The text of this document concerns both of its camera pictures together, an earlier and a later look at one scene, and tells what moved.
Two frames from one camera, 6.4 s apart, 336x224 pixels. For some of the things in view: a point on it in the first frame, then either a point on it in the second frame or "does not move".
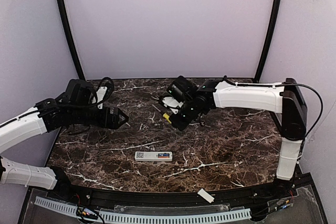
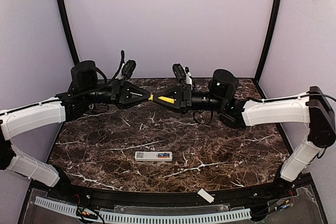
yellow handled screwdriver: [167, 116] to [167, 99]
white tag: [204, 194] does not move
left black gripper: [107, 117] to [115, 94]
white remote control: [152, 156] does not move
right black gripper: [181, 120] to [187, 98]
